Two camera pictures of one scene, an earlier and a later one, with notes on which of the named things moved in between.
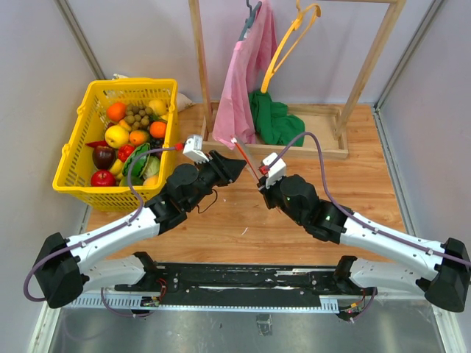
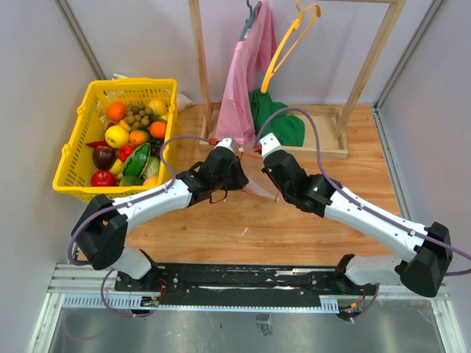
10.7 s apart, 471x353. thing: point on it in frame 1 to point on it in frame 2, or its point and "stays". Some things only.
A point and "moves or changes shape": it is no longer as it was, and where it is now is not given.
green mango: x=135 y=181 stays
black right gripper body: x=272 y=195 to x=285 y=193
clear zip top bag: x=251 y=160 moves or changes shape
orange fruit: x=157 y=129 stays
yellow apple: x=116 y=137 stays
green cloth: x=274 y=124 stays
